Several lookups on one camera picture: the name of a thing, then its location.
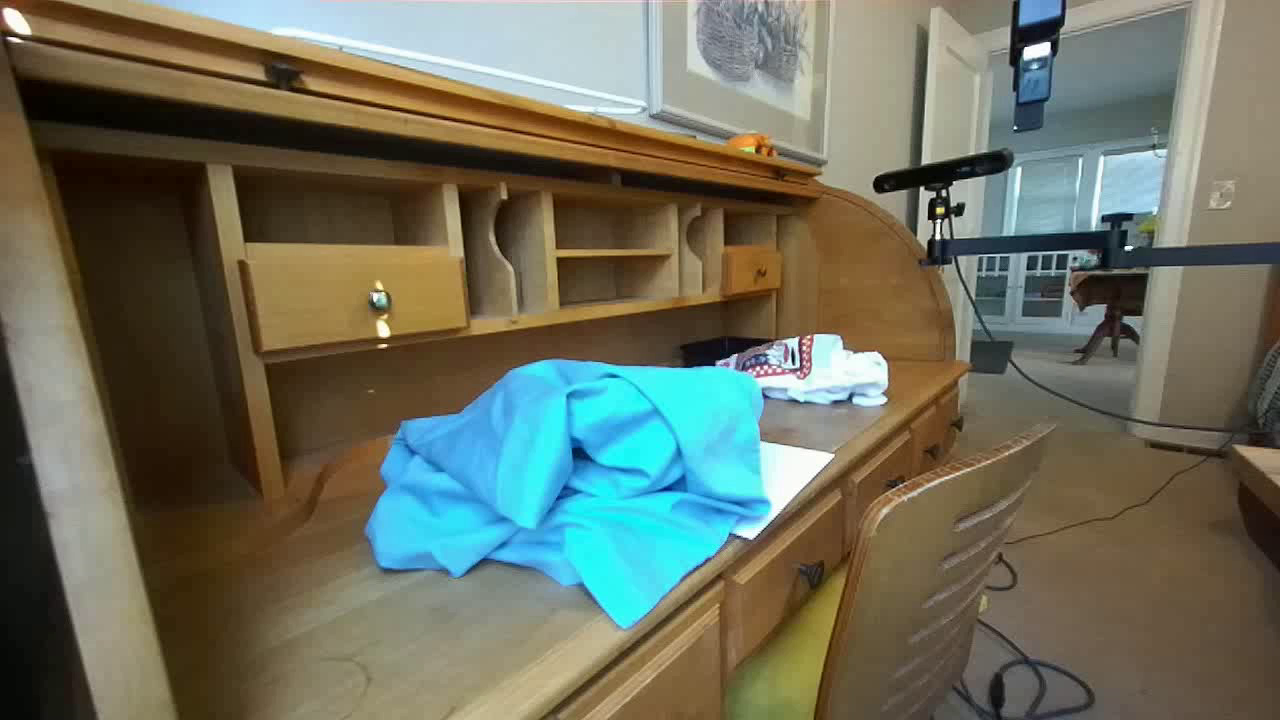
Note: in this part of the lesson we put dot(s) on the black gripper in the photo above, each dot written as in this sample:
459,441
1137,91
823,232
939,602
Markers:
1038,43

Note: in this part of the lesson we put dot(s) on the white towel with red print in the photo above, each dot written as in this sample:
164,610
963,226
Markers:
835,370

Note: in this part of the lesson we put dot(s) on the small desk drawer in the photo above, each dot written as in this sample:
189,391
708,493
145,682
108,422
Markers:
753,271

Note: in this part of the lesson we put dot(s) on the large desk drawer brass knob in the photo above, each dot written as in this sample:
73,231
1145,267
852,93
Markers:
321,299

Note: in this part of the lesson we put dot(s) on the wooden roll-top desk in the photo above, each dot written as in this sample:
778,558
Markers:
203,602

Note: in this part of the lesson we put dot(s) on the white door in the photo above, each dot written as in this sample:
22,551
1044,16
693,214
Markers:
955,106

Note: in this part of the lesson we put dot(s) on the white paned window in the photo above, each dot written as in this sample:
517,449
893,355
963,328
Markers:
1053,194

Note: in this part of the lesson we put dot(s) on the framed picture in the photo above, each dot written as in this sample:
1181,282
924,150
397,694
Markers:
745,52

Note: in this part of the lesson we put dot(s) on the small orange object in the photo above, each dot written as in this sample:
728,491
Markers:
751,145

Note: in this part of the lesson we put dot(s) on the small black floor box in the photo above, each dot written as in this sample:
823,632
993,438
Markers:
991,356

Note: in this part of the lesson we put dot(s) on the white paper sheet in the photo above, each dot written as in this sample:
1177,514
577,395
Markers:
799,474

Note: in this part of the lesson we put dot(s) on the wooden bench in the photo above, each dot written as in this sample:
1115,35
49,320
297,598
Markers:
1258,500

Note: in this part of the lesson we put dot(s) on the wooden slatted chair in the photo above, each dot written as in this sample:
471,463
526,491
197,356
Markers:
934,575

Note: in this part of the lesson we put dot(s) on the blue cloth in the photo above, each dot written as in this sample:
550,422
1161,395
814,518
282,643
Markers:
573,467

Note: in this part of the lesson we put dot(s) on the green chair cushion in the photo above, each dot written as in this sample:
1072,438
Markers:
787,660

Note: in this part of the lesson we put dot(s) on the black stereo camera bar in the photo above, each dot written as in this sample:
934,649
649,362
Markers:
945,171

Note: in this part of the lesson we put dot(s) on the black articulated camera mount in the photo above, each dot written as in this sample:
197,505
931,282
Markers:
1026,246

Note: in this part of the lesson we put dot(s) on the white light switch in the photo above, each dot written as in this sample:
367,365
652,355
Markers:
1223,194

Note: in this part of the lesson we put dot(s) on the dark wooden pedestal table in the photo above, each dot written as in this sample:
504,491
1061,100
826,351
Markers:
1110,292

